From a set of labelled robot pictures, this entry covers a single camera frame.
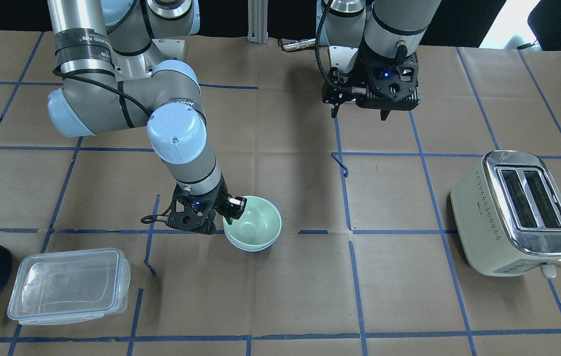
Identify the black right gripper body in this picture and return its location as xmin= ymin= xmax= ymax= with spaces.
xmin=167 ymin=177 xmax=231 ymax=234

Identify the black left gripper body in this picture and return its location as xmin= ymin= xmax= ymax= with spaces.
xmin=322 ymin=47 xmax=421 ymax=111

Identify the green bowl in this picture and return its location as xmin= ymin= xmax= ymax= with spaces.
xmin=223 ymin=196 xmax=282 ymax=245

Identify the blue bowl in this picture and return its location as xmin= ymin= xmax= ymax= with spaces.
xmin=224 ymin=232 xmax=279 ymax=253

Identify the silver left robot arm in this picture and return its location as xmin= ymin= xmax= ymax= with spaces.
xmin=314 ymin=0 xmax=440 ymax=120

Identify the clear plastic food container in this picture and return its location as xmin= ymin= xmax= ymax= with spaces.
xmin=7 ymin=248 xmax=130 ymax=326

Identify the cream toaster with chrome top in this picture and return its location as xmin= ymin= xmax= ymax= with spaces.
xmin=450 ymin=150 xmax=561 ymax=279

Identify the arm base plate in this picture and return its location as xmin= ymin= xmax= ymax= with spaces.
xmin=328 ymin=45 xmax=358 ymax=73
xmin=112 ymin=39 xmax=187 ymax=81

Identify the aluminium frame post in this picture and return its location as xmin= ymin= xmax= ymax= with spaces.
xmin=247 ymin=0 xmax=269 ymax=46

